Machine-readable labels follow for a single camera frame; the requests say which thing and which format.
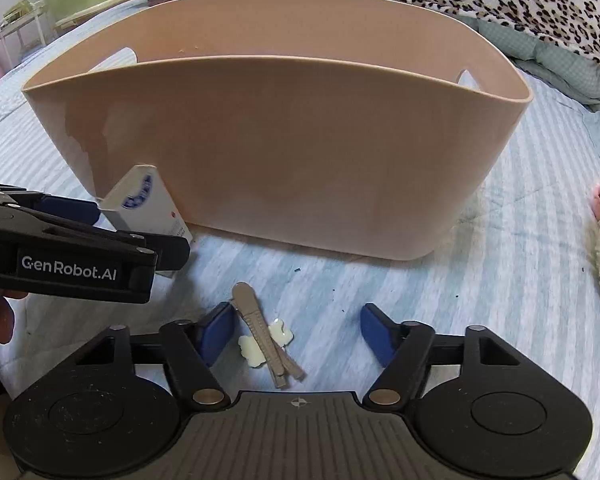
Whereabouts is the white blue small carton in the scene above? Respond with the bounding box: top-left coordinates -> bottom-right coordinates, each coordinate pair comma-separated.
97,162 -> 195,281

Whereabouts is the beige hair clip with bow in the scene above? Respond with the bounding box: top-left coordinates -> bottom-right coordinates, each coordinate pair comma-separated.
232,282 -> 306,389

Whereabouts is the striped light blue bed sheet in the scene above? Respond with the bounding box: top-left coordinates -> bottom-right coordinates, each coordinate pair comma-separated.
0,0 -> 600,480

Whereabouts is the beige plastic storage basket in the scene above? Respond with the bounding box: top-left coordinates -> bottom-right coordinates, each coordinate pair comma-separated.
22,0 -> 532,260

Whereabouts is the light teal quilted duvet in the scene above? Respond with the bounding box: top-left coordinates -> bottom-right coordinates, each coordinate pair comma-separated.
457,16 -> 600,105

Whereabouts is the white wire side rack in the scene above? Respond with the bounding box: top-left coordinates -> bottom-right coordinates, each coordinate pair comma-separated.
0,0 -> 47,68

